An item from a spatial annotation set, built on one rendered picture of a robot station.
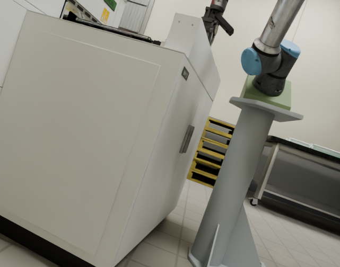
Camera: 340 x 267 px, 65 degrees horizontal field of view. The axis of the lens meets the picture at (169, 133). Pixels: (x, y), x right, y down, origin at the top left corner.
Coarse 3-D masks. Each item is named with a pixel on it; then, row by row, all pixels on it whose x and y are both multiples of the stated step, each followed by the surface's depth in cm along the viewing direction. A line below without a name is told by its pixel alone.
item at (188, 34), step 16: (176, 16) 90; (192, 16) 89; (176, 32) 90; (192, 32) 89; (176, 48) 90; (192, 48) 89; (208, 48) 112; (192, 64) 96; (208, 64) 122; (208, 80) 135
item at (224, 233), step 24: (240, 120) 131; (264, 120) 126; (288, 120) 131; (240, 144) 128; (264, 144) 131; (240, 168) 127; (216, 192) 131; (240, 192) 128; (216, 216) 129; (240, 216) 134; (216, 240) 128; (240, 240) 134; (192, 264) 127; (216, 264) 130; (240, 264) 134; (264, 264) 152
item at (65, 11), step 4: (64, 4) 114; (68, 4) 115; (64, 8) 114; (68, 8) 116; (72, 8) 118; (64, 12) 114; (68, 12) 116; (72, 12) 118; (76, 12) 121; (80, 12) 123; (60, 16) 114; (64, 16) 115; (76, 16) 123; (80, 16) 124; (84, 16) 126; (88, 20) 130
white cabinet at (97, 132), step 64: (64, 64) 93; (128, 64) 87; (0, 128) 99; (64, 128) 92; (128, 128) 86; (192, 128) 133; (0, 192) 98; (64, 192) 91; (128, 192) 85; (64, 256) 93
